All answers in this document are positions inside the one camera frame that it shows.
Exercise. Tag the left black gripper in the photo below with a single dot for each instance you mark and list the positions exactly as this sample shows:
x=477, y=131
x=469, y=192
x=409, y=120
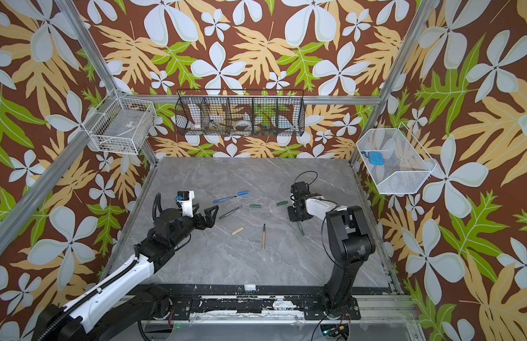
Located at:
x=209, y=221

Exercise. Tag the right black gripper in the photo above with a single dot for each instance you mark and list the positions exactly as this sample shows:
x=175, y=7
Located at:
x=291, y=215

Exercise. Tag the light green pen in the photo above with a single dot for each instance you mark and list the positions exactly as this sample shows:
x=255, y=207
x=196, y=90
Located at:
x=300, y=229

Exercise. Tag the beige pen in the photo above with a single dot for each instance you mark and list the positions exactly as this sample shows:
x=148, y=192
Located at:
x=264, y=236

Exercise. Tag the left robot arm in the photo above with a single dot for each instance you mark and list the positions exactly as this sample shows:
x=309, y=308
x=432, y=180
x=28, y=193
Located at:
x=95, y=314

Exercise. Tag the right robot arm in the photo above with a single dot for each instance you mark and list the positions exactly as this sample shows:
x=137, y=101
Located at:
x=349, y=244

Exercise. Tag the blue pen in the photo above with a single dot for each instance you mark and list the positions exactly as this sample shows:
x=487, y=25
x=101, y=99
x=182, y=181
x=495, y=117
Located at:
x=224, y=199

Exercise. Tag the dark green pen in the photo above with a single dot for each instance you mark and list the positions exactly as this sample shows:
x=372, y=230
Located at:
x=229, y=213

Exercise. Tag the beige pen cap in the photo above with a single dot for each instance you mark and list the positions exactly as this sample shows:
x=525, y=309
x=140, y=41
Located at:
x=238, y=231

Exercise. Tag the blue object in basket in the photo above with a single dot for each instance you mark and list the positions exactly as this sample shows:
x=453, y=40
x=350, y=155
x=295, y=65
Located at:
x=376, y=158

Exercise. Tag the white mesh basket right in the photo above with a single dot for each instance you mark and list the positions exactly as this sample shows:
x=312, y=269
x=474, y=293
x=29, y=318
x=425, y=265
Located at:
x=408, y=165

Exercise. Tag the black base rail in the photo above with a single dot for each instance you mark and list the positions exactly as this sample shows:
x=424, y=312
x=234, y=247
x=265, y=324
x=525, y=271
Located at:
x=308, y=302

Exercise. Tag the black wire basket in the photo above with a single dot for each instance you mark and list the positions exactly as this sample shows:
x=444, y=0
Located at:
x=241, y=112

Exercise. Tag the white wire basket left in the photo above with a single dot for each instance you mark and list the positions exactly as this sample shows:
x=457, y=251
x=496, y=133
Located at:
x=121, y=124

